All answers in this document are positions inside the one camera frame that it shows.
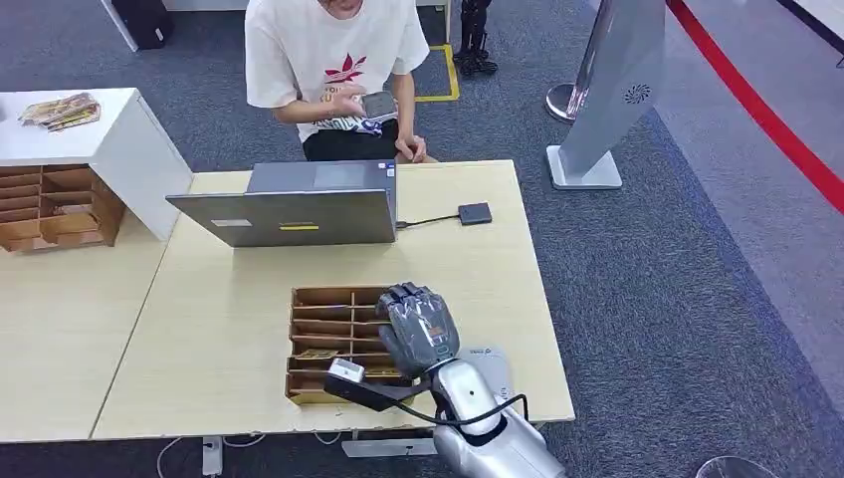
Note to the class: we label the large wooden slotted box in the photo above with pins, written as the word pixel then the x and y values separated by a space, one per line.
pixel 66 211

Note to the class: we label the card in wooden box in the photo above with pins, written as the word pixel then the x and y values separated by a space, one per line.
pixel 317 353

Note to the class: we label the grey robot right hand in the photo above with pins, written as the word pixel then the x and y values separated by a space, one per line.
pixel 419 330

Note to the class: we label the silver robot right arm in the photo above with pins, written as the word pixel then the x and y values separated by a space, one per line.
pixel 494 442

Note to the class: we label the grey smartphone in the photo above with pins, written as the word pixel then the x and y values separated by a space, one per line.
pixel 380 105

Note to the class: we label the white cabinet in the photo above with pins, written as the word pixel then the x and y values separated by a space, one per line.
pixel 132 152

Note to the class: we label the chrome stanchion base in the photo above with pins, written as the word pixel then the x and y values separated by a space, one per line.
pixel 560 103

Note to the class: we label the black bag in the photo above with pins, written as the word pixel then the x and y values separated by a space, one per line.
pixel 144 21

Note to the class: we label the white table leg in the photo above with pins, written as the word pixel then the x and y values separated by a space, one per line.
pixel 121 28

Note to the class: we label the wooden card box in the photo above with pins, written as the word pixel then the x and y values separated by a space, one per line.
pixel 330 323

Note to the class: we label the person's left hand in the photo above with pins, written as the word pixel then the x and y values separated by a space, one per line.
pixel 412 148

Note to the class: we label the person's right hand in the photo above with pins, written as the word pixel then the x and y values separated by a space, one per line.
pixel 346 102

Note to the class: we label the grey laptop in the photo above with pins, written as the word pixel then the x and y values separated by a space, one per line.
pixel 310 218

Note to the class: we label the black adapter box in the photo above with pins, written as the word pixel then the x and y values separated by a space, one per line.
pixel 475 214

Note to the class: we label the red floor tape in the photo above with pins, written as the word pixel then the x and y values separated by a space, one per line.
pixel 758 112

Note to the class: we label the yellow floor tape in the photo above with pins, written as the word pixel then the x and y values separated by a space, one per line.
pixel 452 76

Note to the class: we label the black robot legs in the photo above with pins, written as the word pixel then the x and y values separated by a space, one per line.
pixel 475 36

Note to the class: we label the grey kiosk stand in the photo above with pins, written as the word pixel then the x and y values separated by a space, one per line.
pixel 613 86

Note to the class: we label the white power strip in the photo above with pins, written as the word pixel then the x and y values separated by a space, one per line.
pixel 212 456

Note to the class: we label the clear plastic dome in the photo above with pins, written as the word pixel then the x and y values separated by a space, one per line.
pixel 735 470

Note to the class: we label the person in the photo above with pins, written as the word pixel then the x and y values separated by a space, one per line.
pixel 316 39

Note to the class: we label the stack of cards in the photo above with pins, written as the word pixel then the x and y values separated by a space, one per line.
pixel 61 111

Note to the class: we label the grey desk foot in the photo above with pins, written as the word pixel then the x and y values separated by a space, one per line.
pixel 386 448

